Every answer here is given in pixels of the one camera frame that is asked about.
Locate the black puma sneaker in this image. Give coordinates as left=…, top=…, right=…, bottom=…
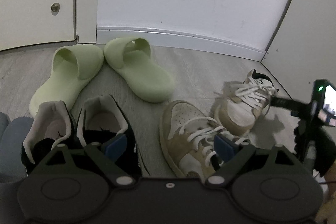
left=21, top=101, right=81, bottom=174
left=76, top=94, right=142, bottom=180

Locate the beige jordan sneaker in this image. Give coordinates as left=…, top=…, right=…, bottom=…
left=214, top=69, right=278, bottom=136
left=159, top=100, right=250, bottom=182

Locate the light green slide sandal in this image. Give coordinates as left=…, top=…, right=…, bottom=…
left=103, top=37, right=175, bottom=103
left=29, top=44, right=104, bottom=117

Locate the grey-blue slide sandal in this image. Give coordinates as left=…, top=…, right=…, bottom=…
left=0, top=112, right=10, bottom=140
left=1, top=117, right=34, bottom=184

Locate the white cabinet panel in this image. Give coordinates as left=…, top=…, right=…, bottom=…
left=262, top=0, right=335, bottom=102

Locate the metal door stopper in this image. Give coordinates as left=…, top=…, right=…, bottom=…
left=51, top=3, right=60, bottom=15

